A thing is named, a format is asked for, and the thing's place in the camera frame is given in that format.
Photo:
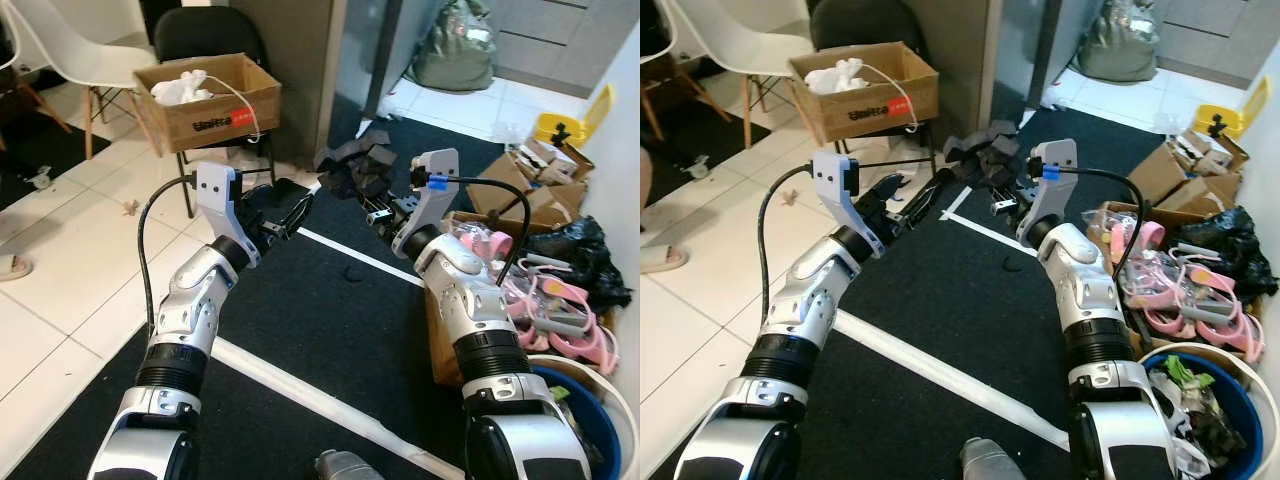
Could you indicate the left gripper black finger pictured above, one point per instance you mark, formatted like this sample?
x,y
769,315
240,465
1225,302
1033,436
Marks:
x,y
893,187
295,213
930,192
280,193

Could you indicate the black trash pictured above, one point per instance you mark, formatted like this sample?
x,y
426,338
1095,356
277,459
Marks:
x,y
355,165
985,155

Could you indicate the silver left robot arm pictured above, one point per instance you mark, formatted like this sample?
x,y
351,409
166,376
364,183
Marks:
x,y
195,300
815,300

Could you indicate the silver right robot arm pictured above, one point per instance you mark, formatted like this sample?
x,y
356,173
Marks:
x,y
1085,290
470,300

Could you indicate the blue white-rimmed rubbish bin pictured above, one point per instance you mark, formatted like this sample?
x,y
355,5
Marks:
x,y
590,430
1235,400

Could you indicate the printed brown cardboard box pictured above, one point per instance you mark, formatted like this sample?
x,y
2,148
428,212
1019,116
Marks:
x,y
215,120
870,108

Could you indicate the pink plastic hanger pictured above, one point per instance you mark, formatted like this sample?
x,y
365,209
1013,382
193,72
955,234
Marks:
x,y
1140,240
480,240
595,348
1215,278
560,290
1243,335

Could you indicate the black mat with white stripes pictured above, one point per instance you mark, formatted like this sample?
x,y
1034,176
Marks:
x,y
950,320
330,320

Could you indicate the white crumpled plastic bag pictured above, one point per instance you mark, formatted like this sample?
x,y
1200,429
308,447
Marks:
x,y
180,90
835,78

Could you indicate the open cardboard box with clutter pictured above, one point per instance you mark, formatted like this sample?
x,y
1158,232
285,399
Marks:
x,y
540,205
1160,170

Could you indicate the olive green bag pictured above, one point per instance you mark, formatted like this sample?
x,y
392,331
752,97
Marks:
x,y
455,50
1120,45

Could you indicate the black chair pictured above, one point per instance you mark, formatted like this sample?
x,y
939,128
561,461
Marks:
x,y
210,35
865,20

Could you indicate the small grey floor object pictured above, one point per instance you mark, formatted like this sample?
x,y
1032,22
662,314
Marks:
x,y
40,178
697,167

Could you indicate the black plastic bag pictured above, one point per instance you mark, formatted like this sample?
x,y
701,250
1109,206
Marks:
x,y
1235,240
580,250

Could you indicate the dark rug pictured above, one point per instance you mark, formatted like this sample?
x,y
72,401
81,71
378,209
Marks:
x,y
700,130
40,150

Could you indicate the white plastic shell chair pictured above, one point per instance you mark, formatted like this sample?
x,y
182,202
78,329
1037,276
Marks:
x,y
730,40
70,50

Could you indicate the beige slipper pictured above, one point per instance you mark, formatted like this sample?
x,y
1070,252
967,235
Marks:
x,y
12,268
662,258

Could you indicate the green plastic scrap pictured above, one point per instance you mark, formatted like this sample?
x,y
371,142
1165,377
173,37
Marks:
x,y
558,393
1180,370

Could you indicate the grey cabinet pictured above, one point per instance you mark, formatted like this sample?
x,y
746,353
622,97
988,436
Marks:
x,y
1220,35
570,40

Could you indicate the grey robot foot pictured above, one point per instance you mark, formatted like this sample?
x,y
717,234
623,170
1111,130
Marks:
x,y
345,468
990,462

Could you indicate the bluish right wrist camera mount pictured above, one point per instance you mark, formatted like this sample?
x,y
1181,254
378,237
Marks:
x,y
1050,195
430,205

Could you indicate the bluish wrist camera mount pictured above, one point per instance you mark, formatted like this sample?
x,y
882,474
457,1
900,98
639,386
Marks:
x,y
1050,195
215,200
430,205
835,190

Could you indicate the bluish left wrist camera mount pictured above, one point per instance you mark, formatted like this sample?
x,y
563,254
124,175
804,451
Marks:
x,y
215,200
835,190

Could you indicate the black metal post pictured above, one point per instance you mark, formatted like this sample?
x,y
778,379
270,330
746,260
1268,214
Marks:
x,y
1045,40
385,60

